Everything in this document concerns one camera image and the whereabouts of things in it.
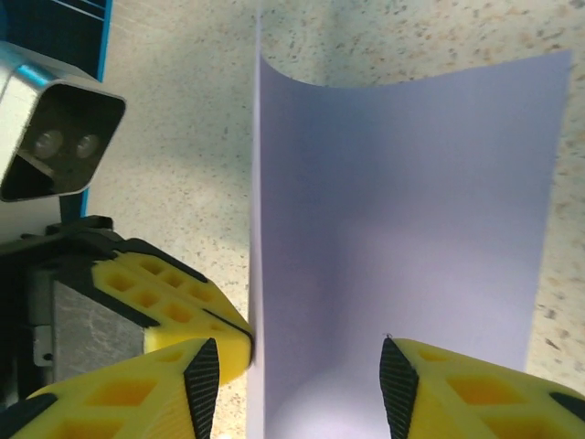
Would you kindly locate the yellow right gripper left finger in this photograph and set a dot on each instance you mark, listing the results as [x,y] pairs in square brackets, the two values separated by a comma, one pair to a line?
[114,402]

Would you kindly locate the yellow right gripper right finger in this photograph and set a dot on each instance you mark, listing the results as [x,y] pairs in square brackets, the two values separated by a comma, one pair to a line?
[480,402]

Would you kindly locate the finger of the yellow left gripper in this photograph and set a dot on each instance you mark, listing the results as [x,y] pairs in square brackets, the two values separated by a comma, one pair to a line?
[160,288]
[233,352]

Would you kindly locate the lavender paper sheet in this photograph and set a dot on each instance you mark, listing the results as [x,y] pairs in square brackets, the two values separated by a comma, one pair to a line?
[388,206]

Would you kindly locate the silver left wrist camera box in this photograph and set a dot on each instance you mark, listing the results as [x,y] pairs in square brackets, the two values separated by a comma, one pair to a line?
[68,137]

